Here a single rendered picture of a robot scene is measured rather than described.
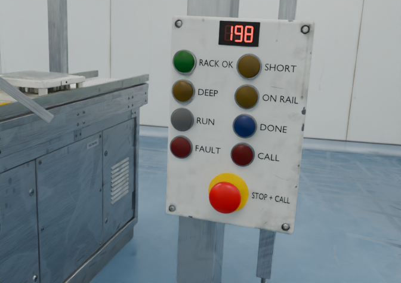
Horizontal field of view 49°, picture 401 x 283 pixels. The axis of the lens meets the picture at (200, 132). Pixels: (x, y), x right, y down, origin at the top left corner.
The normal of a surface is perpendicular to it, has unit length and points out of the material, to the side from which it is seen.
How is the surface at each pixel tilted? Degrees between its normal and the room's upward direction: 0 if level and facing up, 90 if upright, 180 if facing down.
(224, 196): 85
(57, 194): 90
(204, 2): 90
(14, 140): 90
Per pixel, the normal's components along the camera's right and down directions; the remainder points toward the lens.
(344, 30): -0.14, 0.22
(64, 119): 0.96, 0.11
